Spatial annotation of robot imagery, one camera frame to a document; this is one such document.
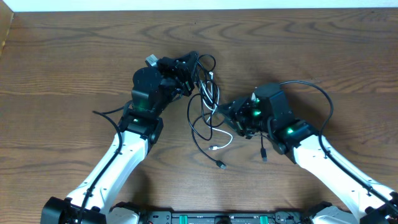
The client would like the left camera cable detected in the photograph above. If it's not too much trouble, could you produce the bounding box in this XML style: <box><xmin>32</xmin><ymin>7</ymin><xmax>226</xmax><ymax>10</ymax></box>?
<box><xmin>76</xmin><ymin>105</ymin><xmax>133</xmax><ymax>224</ymax></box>

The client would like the white USB cable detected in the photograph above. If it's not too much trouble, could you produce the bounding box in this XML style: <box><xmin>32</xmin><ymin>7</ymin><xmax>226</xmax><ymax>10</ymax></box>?
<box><xmin>198</xmin><ymin>71</ymin><xmax>234</xmax><ymax>151</ymax></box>

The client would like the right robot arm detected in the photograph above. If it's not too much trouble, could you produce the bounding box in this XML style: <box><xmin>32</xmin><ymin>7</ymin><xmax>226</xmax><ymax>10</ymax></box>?
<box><xmin>217</xmin><ymin>83</ymin><xmax>397</xmax><ymax>223</ymax></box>

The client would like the right camera cable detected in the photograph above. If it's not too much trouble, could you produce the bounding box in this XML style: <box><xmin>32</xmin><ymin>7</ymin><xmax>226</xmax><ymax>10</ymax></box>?
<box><xmin>279</xmin><ymin>80</ymin><xmax>398</xmax><ymax>209</ymax></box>

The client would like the black USB cable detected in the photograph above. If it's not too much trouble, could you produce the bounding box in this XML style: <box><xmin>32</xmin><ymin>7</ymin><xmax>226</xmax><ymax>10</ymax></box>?
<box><xmin>186</xmin><ymin>54</ymin><xmax>268</xmax><ymax>170</ymax></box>

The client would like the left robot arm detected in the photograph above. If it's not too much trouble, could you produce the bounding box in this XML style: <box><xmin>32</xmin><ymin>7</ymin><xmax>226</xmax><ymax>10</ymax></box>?
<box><xmin>40</xmin><ymin>51</ymin><xmax>199</xmax><ymax>223</ymax></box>

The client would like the camera cable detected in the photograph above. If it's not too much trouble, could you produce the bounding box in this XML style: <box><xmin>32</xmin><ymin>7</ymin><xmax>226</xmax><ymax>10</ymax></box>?
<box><xmin>76</xmin><ymin>105</ymin><xmax>133</xmax><ymax>224</ymax></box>
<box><xmin>279</xmin><ymin>80</ymin><xmax>398</xmax><ymax>209</ymax></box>

